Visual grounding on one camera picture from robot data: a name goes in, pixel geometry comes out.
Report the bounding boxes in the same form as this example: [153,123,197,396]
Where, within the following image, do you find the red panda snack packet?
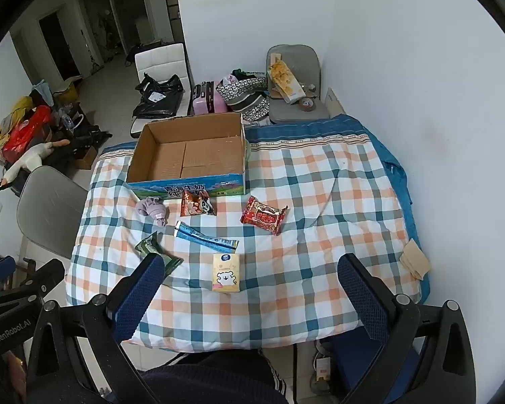
[180,189,216,217]

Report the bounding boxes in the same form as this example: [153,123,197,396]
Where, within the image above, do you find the yellow snack box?
[268,58,307,105]

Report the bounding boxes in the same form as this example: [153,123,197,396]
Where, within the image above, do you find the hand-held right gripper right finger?
[338,254,477,404]

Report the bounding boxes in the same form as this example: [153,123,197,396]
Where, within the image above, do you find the white board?
[326,88,346,116]

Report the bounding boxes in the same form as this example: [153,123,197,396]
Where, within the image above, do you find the white chair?
[130,43,193,137]

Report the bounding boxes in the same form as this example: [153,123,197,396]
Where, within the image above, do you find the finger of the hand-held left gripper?
[0,256,17,291]
[8,258,66,300]

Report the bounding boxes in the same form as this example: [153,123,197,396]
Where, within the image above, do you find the yellow tissue pack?
[212,253,242,293]

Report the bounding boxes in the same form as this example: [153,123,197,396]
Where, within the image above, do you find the beige cloth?
[401,238,432,280]

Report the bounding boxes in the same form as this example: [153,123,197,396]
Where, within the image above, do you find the plaid blanket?
[65,132,422,352]

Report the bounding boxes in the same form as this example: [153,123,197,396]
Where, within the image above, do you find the glass sliding door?
[78,0,156,76]

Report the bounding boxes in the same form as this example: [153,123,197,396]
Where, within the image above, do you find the black plastic bag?
[132,73,185,119]

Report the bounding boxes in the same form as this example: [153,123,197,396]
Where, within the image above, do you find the green snack packet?
[135,232,184,280]

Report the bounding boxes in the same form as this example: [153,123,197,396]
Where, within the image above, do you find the grey chair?
[266,44,331,124]
[17,165,89,259]

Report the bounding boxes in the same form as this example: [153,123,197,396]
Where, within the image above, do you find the white goose plush toy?
[0,141,70,188]

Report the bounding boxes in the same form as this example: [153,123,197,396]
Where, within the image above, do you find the blue stick packet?
[174,221,240,254]

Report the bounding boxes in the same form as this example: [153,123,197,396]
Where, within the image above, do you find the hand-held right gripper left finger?
[25,254,166,404]

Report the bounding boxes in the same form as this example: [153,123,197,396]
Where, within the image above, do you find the small brown cardboard box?
[73,145,98,170]

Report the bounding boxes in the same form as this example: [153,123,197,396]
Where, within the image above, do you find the pink suitcase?
[191,80,230,115]

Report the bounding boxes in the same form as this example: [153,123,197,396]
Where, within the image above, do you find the blue chair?
[332,336,422,404]

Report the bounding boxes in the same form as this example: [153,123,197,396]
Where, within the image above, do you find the red patterned snack packet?
[240,196,289,236]

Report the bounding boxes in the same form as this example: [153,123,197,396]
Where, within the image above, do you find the yellow plastic bag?
[0,96,34,156]

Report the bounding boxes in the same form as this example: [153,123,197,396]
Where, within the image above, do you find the purple sock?
[135,196,168,227]

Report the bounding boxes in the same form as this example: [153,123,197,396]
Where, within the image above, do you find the black white patterned tote bag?
[216,76,270,122]

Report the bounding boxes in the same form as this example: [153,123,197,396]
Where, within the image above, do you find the printed cardboard box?
[126,112,249,200]

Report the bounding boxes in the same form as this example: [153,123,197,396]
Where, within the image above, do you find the red plastic bag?
[2,105,52,163]

